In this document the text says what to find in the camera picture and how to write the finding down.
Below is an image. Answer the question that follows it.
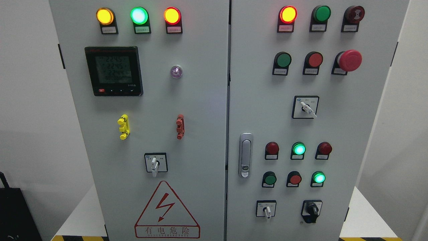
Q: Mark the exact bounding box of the white rotary selector switch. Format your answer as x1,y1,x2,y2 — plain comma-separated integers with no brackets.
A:
144,153,168,177

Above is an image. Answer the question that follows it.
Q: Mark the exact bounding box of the green lit indicator light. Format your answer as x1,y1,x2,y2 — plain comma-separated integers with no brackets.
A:
130,6,151,34

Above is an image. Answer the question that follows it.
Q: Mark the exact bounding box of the yellow indicator light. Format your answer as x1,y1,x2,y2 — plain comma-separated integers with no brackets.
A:
96,7,119,34

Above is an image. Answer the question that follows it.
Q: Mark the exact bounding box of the green unlit top light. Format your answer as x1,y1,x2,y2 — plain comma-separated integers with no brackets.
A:
309,5,331,32

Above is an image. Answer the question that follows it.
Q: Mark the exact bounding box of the clear small light bulb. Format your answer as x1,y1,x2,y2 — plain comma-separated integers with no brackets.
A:
170,65,183,78

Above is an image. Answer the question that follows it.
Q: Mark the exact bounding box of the dark red indicator left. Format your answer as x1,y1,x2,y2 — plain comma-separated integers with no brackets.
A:
264,142,280,160

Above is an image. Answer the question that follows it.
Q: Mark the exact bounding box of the dark red indicator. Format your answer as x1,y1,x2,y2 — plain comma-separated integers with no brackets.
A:
264,142,280,160
315,142,333,160

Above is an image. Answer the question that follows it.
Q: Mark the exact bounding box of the grey left cabinet door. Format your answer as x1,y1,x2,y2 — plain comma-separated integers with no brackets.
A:
49,0,229,241

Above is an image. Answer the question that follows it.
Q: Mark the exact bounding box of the grey cabinet door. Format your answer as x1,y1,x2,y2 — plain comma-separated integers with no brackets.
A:
49,0,229,241
226,0,409,241

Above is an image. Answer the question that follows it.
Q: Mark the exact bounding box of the green push button lower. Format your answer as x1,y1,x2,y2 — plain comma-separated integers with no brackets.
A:
261,171,277,188

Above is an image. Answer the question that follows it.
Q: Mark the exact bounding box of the green push button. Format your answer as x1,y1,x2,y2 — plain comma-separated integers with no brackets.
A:
261,171,277,188
272,52,292,75

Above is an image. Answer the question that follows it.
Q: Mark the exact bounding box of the green lit indicator middle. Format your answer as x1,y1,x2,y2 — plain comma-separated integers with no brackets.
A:
290,142,306,160

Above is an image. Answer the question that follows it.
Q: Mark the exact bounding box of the green push button upper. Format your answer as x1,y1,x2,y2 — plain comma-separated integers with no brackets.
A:
272,52,292,75

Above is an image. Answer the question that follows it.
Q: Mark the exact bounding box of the red push button lower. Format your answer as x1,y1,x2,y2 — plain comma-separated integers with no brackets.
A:
286,171,302,187

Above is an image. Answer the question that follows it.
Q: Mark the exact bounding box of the red push button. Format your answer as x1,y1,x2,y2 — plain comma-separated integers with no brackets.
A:
302,51,323,75
286,171,302,187

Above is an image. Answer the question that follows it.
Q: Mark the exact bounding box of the grey right cabinet door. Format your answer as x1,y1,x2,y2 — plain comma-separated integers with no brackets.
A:
226,0,409,241

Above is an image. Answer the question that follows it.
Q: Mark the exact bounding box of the red electrical warning sticker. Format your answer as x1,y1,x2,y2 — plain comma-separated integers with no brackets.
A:
134,180,200,239

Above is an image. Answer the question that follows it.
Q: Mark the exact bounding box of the black digital power meter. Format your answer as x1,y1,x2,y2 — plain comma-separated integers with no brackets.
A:
85,46,143,96

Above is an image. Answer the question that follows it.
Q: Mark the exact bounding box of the red-orange indicator light left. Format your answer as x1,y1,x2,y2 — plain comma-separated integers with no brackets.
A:
164,7,183,34

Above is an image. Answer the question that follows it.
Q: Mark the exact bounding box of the dark red indicator right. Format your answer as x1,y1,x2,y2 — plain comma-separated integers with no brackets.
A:
315,142,333,160

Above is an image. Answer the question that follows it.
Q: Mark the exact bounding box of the red push button upper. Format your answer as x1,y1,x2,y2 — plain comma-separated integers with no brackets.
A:
302,51,323,75

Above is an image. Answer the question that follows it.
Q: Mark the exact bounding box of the green lit button lower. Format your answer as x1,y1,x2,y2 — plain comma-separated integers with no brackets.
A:
310,171,326,187

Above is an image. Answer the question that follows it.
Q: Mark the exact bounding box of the red lit indicator light right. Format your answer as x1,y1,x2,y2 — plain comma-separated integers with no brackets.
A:
277,5,298,32

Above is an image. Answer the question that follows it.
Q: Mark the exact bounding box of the red emergency stop button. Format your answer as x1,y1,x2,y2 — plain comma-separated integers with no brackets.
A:
331,50,362,75

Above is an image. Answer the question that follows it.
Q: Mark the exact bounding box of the dark red buzzer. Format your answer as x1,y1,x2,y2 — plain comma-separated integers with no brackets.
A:
341,6,365,32

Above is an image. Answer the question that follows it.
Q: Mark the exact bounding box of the silver door latch handle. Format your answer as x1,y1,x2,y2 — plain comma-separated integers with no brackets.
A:
238,133,253,178

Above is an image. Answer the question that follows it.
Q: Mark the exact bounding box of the white selector switch upper right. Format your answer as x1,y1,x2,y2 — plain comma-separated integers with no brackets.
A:
292,95,319,119

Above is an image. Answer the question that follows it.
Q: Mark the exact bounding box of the white selector switch lower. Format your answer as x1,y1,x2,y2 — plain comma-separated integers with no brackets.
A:
256,200,277,220

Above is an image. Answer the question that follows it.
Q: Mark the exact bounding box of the black selector switch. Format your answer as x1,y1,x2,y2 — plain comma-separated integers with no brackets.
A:
301,200,323,223

